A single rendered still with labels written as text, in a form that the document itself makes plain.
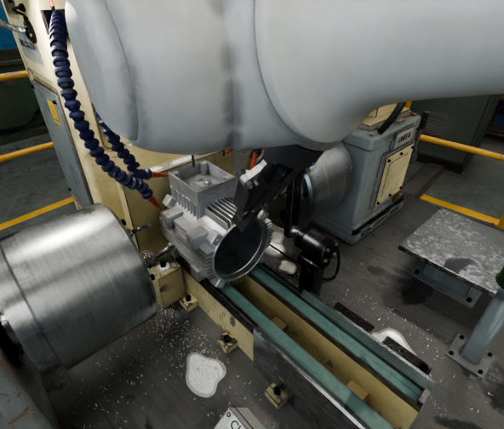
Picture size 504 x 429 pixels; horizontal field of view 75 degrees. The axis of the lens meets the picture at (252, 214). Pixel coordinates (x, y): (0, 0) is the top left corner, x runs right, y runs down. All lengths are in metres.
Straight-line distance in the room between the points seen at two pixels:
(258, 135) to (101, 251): 0.45
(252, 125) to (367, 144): 0.80
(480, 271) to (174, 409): 0.76
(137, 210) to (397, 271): 0.74
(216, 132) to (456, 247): 0.92
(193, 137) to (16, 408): 0.54
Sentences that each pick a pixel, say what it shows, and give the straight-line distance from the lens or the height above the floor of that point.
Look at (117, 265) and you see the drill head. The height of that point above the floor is 1.12.
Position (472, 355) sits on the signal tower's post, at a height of 0.83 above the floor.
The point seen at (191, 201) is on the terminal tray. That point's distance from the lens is 0.72.
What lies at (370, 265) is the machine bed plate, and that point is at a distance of 1.06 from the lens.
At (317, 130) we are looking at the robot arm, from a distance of 0.16.
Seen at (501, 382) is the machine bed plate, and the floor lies 0.80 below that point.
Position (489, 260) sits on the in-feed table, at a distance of 1.03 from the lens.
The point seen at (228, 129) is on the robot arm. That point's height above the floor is 1.43.
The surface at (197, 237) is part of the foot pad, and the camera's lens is 0.67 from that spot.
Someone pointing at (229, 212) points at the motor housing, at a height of 1.11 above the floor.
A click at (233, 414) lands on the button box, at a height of 1.08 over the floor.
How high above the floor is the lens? 1.49
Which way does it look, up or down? 35 degrees down
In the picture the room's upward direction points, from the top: straight up
